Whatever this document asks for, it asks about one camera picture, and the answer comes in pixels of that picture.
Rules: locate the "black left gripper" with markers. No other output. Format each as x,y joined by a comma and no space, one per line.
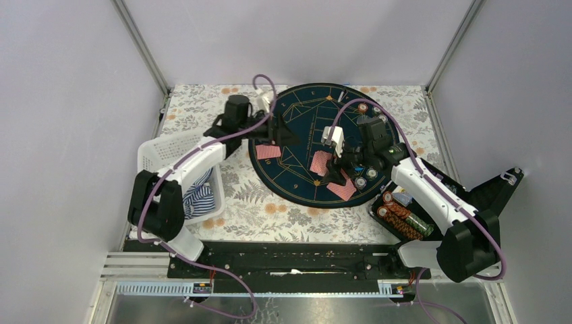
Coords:
279,133

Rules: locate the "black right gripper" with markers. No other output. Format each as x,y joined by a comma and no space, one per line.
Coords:
334,165

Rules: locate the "red card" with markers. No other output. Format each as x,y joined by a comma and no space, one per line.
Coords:
344,192
267,151

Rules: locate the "pink sponge block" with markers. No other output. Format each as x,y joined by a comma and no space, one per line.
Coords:
319,161

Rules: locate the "white plastic laundry basket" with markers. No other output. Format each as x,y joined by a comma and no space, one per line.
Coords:
165,150

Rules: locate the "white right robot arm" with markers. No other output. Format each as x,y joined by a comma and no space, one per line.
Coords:
470,243

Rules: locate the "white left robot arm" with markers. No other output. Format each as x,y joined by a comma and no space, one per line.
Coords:
156,205

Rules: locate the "playing card deck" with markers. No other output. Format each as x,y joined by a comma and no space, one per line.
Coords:
402,196

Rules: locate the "black poker chip case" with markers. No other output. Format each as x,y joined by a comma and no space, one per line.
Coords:
492,195

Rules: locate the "red chip rows in case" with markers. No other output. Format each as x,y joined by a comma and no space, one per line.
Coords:
403,220

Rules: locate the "round dark poker mat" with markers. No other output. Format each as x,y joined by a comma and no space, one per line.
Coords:
307,110

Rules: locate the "blue white striped cloth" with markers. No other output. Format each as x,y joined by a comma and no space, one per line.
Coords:
199,199

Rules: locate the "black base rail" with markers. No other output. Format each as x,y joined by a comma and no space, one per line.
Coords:
305,268

